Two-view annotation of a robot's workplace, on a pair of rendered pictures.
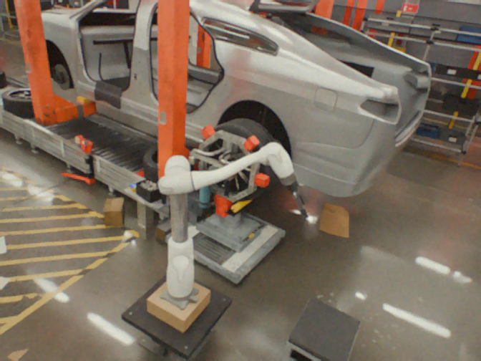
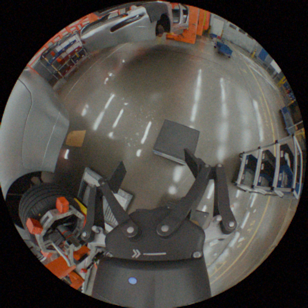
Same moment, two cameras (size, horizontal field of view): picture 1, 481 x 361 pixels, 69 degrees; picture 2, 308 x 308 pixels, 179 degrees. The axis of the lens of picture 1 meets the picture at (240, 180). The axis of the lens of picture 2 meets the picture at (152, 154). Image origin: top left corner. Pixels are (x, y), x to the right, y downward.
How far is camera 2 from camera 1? 192 cm
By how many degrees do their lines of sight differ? 57
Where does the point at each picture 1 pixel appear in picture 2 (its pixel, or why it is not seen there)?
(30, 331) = not seen: hidden behind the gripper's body
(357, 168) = (49, 103)
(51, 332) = not seen: hidden behind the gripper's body
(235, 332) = (167, 191)
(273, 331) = (161, 170)
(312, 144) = (23, 150)
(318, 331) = (182, 144)
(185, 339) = (201, 218)
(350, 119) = not seen: outside the picture
